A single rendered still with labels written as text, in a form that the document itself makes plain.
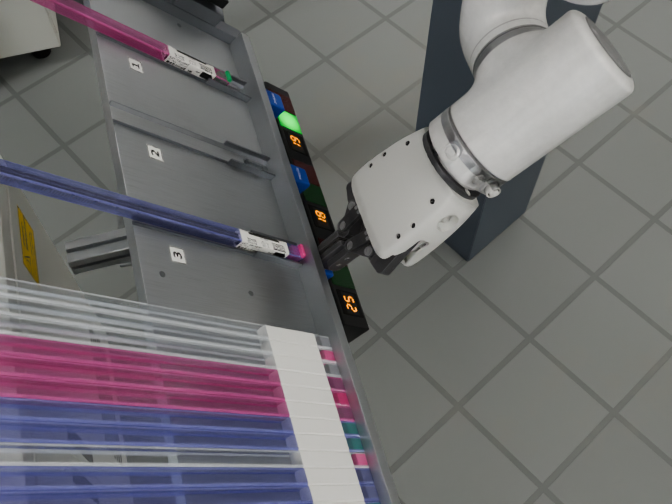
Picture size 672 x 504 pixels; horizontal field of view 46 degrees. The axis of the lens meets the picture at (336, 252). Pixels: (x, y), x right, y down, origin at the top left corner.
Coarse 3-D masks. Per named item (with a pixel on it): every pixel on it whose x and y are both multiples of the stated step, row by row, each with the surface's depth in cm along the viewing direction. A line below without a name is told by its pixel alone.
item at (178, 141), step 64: (128, 0) 82; (128, 64) 76; (128, 128) 70; (192, 128) 78; (128, 192) 66; (192, 192) 72; (256, 192) 80; (192, 256) 67; (256, 256) 73; (256, 320) 69
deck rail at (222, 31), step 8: (80, 0) 82; (144, 0) 84; (152, 0) 84; (160, 0) 85; (168, 0) 86; (160, 8) 86; (168, 8) 86; (176, 8) 86; (176, 16) 87; (184, 16) 88; (192, 16) 88; (192, 24) 89; (200, 24) 89; (208, 24) 89; (224, 24) 92; (208, 32) 90; (216, 32) 91; (224, 32) 91; (232, 32) 92; (224, 40) 92; (232, 40) 92
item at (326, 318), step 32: (256, 64) 90; (256, 96) 87; (256, 128) 86; (288, 160) 83; (288, 192) 81; (288, 224) 80; (320, 288) 75; (320, 320) 74; (352, 384) 70; (384, 480) 66
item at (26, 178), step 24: (0, 168) 56; (24, 168) 57; (48, 192) 58; (72, 192) 59; (96, 192) 61; (144, 216) 64; (168, 216) 66; (192, 216) 68; (216, 240) 70; (240, 240) 71
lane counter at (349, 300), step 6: (342, 294) 83; (348, 294) 84; (354, 294) 84; (342, 300) 82; (348, 300) 83; (354, 300) 84; (342, 306) 81; (348, 306) 82; (354, 306) 83; (348, 312) 82; (354, 312) 82; (360, 312) 83
